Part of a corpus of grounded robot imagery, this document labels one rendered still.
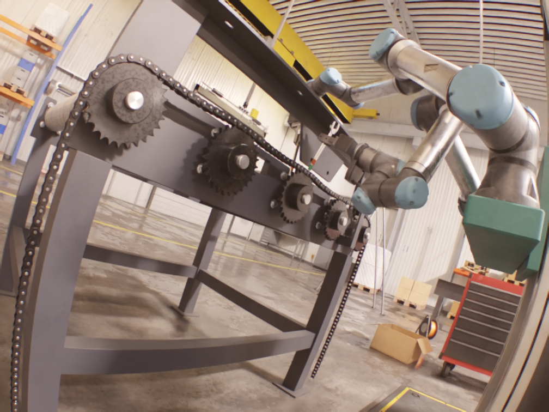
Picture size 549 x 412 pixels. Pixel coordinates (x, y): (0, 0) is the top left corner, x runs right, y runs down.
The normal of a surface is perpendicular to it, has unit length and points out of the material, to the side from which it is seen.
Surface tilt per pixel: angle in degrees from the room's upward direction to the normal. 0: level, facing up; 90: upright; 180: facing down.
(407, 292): 90
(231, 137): 90
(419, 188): 90
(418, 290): 90
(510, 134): 143
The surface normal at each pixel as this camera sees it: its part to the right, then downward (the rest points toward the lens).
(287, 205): 0.75, 0.21
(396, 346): -0.71, -0.31
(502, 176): -0.65, -0.59
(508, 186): -0.52, -0.56
